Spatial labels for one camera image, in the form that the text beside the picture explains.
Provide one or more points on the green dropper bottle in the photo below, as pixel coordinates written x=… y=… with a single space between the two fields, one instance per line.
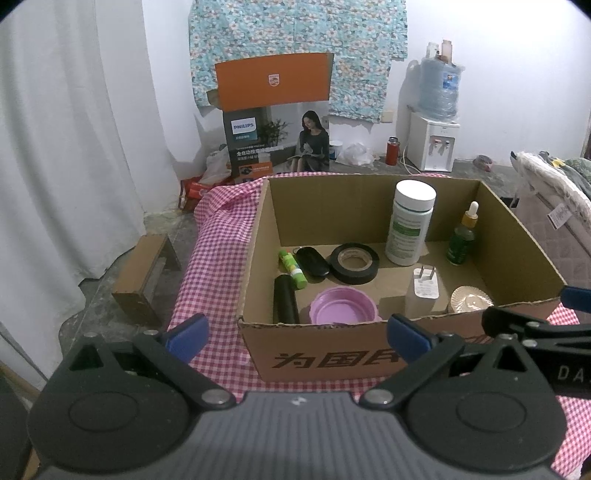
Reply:
x=461 y=240

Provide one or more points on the brown small bottle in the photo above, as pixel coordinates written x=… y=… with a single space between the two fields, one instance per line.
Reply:
x=446 y=50

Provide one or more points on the blue water jug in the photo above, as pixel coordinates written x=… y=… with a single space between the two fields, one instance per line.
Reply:
x=438 y=87

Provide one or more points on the white capped supplement bottle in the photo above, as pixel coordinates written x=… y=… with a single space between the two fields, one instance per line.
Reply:
x=408 y=226

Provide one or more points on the wall socket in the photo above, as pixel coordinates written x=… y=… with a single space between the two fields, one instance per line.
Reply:
x=388 y=117

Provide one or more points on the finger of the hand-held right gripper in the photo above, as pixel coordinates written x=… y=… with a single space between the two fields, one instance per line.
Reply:
x=577 y=297
x=508 y=321

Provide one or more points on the brown cardboard box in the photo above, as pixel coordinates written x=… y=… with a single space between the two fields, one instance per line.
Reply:
x=323 y=217

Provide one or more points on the green glue stick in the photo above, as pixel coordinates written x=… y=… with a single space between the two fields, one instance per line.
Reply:
x=293 y=270

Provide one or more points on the small wooden stool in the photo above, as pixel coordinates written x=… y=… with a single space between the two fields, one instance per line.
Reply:
x=134 y=286

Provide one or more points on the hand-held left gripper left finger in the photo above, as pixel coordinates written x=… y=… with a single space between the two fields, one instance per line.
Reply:
x=187 y=334

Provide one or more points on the white bucket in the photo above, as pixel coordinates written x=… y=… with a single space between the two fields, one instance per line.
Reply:
x=335 y=150

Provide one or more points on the black cylinder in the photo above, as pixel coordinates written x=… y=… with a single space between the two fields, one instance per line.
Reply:
x=286 y=300

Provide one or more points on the white quilted mattress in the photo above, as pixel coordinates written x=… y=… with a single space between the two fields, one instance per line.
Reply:
x=545 y=184

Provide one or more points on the grey blanket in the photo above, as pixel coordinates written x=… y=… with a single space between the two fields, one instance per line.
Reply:
x=577 y=175

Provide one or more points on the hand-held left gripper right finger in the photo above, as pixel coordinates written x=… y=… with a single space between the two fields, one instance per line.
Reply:
x=408 y=332

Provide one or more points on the black oval case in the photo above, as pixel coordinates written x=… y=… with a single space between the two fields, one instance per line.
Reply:
x=311 y=263

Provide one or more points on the white plastic bag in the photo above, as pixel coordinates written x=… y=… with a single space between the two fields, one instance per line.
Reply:
x=355 y=154
x=217 y=166

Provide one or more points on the white water dispenser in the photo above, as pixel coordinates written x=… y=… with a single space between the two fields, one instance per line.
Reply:
x=422 y=143

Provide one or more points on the tall printed carton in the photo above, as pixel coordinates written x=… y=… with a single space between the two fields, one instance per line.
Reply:
x=272 y=78

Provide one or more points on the white curtain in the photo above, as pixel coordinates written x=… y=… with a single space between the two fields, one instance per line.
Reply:
x=69 y=161

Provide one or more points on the white charger plug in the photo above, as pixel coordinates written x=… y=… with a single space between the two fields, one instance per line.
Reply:
x=422 y=295

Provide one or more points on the cream ribbed round object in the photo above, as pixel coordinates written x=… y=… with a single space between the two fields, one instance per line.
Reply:
x=468 y=300

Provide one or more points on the floral wall cloth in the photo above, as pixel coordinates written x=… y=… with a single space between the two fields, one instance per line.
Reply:
x=286 y=27

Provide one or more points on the red thermos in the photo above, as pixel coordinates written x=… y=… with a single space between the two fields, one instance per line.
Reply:
x=391 y=152

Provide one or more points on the pink round lid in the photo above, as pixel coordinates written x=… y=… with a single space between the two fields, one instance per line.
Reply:
x=341 y=307

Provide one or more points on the pink checkered cloth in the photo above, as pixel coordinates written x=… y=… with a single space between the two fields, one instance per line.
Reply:
x=217 y=277

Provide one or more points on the white small bottle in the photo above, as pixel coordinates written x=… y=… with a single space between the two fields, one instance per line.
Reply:
x=432 y=50

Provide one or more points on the black tape roll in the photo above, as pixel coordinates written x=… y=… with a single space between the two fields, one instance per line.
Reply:
x=339 y=267

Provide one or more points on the slippers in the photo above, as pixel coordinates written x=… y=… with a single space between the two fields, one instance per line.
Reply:
x=483 y=163

